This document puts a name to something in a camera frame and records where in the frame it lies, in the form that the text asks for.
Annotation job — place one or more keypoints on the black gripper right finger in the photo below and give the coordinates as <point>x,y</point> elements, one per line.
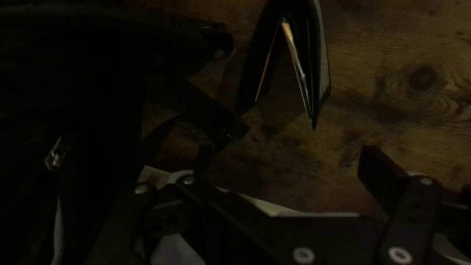
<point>427,224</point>

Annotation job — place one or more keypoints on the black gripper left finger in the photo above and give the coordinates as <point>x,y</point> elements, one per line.
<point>187,221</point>

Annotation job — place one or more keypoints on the black backpack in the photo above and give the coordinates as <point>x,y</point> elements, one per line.
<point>73,81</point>

